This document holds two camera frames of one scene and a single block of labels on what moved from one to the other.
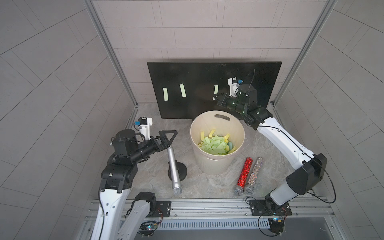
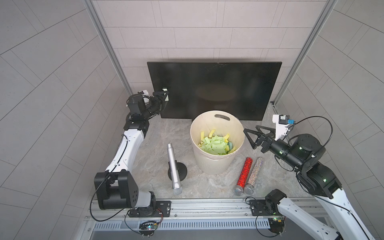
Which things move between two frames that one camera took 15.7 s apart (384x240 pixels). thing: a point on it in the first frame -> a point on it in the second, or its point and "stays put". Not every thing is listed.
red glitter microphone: (239, 189) stays put
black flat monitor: (184, 90) stays put
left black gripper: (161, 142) -> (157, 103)
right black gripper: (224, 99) -> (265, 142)
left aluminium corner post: (110, 49) stays put
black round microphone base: (182, 170) stays put
